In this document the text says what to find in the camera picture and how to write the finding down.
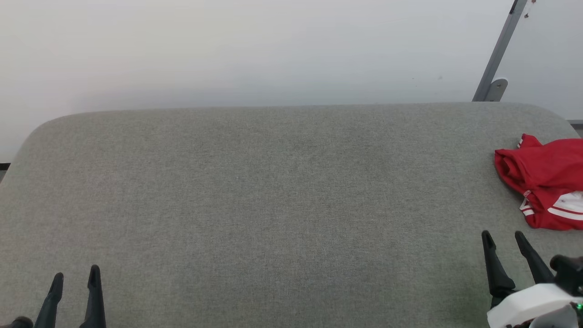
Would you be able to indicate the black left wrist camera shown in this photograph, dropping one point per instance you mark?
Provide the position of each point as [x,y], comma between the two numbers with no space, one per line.
[16,323]

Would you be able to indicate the red Bulls 23 jersey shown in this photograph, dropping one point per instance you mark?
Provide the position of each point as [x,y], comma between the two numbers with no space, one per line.
[546,182]

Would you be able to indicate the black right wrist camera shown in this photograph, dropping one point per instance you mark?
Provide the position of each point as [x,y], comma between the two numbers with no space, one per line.
[569,273]

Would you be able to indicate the grey fabric sofa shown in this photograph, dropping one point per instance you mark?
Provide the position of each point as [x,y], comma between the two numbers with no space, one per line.
[273,205]

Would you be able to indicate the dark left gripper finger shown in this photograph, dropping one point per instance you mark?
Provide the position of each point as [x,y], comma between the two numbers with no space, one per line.
[50,305]
[94,300]

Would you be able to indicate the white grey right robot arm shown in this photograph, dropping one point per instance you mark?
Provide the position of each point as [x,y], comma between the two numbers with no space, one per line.
[560,319]

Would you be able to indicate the grey metal pole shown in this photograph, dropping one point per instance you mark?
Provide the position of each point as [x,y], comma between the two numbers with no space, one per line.
[501,45]

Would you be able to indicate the grey metal pole bracket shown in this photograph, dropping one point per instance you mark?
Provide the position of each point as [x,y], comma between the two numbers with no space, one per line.
[496,89]

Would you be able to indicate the dark grey baseboard strip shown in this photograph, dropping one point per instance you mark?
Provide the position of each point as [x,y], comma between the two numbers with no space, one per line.
[577,126]
[4,166]

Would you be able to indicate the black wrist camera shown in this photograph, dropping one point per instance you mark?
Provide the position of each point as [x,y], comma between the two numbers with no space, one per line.
[569,273]
[16,323]

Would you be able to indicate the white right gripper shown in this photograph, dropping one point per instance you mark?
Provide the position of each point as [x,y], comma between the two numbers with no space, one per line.
[524,305]

